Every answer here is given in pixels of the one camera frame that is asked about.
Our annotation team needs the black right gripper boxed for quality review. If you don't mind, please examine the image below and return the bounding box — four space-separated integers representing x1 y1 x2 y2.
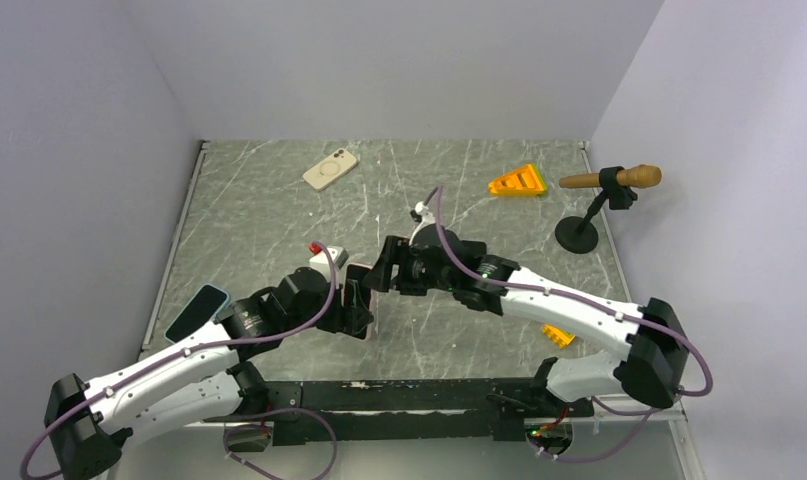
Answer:
362 235 456 296

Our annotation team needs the beige phone case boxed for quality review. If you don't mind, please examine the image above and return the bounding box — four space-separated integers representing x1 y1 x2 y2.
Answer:
302 149 359 191

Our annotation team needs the phone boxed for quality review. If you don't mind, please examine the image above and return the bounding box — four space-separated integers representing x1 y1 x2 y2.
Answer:
342 263 375 340
163 284 230 343

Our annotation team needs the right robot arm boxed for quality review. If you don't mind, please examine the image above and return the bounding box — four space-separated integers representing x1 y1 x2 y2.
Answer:
363 224 688 416

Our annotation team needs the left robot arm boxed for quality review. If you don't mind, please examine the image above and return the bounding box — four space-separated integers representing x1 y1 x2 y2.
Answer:
44 264 373 479

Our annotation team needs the phone in blue case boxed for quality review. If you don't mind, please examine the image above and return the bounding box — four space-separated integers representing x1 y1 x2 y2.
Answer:
163 284 230 343

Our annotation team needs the orange triangular toy block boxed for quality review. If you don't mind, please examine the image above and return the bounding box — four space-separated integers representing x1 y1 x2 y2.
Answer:
487 164 547 197

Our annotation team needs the brown microphone on stand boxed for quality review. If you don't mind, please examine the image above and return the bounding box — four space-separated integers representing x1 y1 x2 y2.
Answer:
555 164 663 254

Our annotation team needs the yellow grid toy block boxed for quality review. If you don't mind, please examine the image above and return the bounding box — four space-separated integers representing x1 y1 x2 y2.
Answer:
541 325 576 349

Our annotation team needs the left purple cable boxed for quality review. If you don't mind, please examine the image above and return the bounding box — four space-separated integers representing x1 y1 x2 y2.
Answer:
18 241 341 480

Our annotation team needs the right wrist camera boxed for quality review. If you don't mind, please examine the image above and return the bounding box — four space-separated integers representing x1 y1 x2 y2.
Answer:
410 202 435 231

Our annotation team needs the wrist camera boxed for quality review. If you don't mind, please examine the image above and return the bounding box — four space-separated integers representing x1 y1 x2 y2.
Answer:
308 242 350 271
410 202 435 231

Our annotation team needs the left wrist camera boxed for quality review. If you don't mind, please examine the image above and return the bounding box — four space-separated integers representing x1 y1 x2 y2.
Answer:
308 242 350 271

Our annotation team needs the black base frame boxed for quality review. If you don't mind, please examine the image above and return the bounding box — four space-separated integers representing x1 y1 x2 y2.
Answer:
227 378 593 446

